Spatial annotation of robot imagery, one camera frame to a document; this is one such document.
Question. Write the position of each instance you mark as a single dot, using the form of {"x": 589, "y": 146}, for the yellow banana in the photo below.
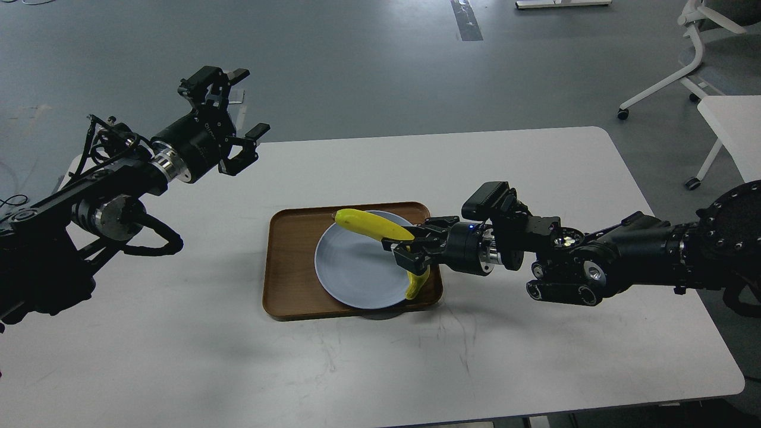
{"x": 370, "y": 225}

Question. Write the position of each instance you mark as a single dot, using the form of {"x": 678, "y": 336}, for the white office chair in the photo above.
{"x": 723, "y": 56}

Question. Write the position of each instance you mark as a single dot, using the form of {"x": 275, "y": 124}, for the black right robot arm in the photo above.
{"x": 719, "y": 251}

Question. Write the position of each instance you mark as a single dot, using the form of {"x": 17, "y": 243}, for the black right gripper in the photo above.
{"x": 462, "y": 246}

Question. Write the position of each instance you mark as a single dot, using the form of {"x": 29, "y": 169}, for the white side table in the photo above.
{"x": 735, "y": 120}

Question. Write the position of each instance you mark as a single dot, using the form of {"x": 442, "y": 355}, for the light blue plate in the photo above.
{"x": 356, "y": 270}

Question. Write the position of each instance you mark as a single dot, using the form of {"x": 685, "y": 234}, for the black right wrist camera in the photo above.
{"x": 493, "y": 198}

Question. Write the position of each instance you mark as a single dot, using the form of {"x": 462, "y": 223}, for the brown wooden tray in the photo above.
{"x": 291, "y": 288}

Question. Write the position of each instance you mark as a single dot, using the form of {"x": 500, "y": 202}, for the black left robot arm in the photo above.
{"x": 51, "y": 250}

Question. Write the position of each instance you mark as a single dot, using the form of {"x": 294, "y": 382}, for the white board on floor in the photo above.
{"x": 547, "y": 4}

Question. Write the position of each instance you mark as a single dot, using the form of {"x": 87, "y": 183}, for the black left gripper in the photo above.
{"x": 205, "y": 137}

